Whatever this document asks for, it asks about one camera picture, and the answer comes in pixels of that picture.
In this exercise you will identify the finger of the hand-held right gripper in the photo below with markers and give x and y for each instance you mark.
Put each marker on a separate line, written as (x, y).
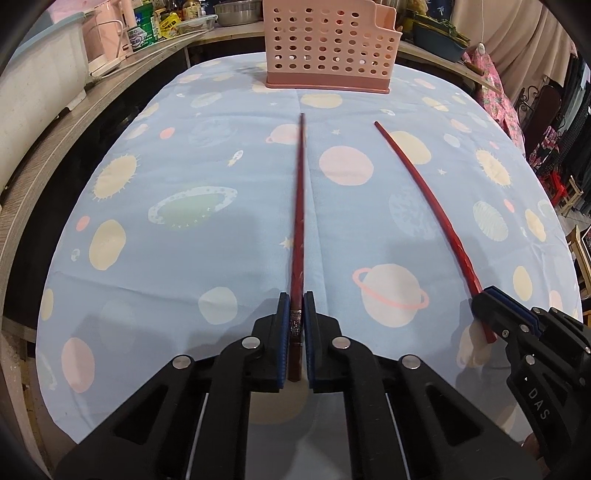
(501, 321)
(554, 325)

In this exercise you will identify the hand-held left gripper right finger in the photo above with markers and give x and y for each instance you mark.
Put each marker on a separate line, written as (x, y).
(310, 346)

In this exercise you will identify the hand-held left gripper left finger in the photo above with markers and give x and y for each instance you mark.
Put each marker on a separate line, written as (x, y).
(282, 346)

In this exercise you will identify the dark red chopstick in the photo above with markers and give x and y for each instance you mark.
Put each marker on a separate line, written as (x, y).
(298, 221)

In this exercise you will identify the pink plastic utensil basket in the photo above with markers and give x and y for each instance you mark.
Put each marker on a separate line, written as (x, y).
(323, 46)

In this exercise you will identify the person's right hand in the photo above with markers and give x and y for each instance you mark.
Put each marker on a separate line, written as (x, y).
(531, 450)

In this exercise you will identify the wooden stool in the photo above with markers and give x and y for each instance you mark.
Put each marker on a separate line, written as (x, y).
(579, 240)

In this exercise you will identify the planet print tablecloth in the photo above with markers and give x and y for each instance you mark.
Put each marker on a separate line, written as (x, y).
(184, 161)

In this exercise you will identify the pink pineapple print cloth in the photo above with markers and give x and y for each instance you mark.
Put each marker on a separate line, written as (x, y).
(496, 101)

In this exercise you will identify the dark iron chair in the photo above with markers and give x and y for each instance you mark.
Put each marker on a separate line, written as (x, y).
(549, 106)

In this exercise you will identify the blue basin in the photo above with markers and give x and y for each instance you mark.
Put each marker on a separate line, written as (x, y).
(438, 46)

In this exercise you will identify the beige curtain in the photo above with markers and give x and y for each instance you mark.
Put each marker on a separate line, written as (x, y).
(517, 27)

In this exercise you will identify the grey wooden side counter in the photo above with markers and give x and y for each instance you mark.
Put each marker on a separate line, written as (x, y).
(46, 147)

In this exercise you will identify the glass food container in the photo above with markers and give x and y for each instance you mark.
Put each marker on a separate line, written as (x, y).
(198, 24)

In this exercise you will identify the steel bowl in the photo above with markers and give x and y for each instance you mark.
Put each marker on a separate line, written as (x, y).
(238, 11)

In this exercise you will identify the yellow packet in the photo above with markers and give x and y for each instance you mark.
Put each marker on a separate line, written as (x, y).
(169, 24)

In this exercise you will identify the green can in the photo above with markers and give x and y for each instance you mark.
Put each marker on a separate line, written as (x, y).
(143, 33)

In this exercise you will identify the white bin with blue lid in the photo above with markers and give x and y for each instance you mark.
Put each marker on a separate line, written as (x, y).
(37, 92)

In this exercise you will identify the pink kettle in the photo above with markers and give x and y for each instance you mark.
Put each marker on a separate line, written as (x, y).
(113, 23)

